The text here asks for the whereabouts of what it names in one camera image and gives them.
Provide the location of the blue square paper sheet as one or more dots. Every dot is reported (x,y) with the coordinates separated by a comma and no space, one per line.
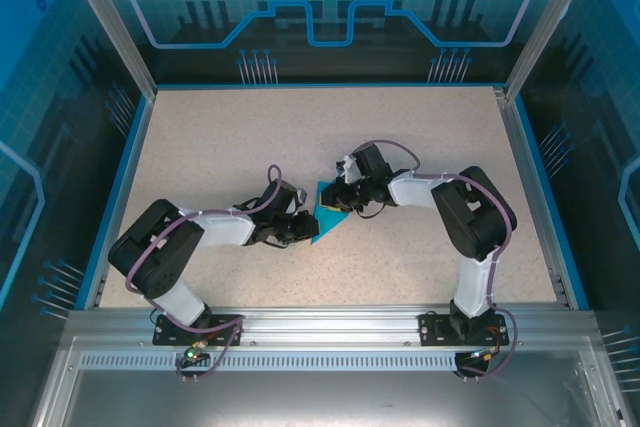
(332,224)

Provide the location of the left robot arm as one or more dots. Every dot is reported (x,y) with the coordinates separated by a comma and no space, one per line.
(150,252)

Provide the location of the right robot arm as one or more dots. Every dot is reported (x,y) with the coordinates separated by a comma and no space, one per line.
(475,217)

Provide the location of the metal tray sheet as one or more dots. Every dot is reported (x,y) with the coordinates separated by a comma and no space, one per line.
(320,397)

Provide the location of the aluminium mounting beam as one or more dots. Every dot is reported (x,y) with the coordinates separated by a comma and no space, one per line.
(330,327)

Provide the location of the blue trim strip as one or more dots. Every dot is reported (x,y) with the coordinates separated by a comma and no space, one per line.
(330,85)

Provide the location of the blue printed side panel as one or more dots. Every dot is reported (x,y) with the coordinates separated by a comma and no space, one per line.
(600,172)
(30,147)

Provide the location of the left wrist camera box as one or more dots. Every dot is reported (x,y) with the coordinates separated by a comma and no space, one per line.
(301,195)

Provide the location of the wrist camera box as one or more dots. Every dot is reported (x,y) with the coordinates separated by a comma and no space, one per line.
(347,169)
(301,195)

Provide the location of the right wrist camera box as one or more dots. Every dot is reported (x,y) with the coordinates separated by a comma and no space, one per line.
(347,169)

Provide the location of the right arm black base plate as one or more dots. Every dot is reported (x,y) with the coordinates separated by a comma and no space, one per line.
(435,329)

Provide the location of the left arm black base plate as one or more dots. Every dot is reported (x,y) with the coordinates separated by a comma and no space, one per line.
(170,331)

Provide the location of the side rail with blue trim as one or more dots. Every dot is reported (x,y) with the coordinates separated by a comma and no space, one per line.
(536,197)
(124,197)

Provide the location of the right aluminium frame post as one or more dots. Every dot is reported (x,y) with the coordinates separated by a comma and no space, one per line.
(549,22)

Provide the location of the aluminium frame post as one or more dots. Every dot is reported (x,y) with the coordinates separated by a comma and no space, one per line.
(114,22)
(549,22)

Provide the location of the left aluminium frame post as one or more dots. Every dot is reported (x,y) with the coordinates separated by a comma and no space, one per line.
(114,22)

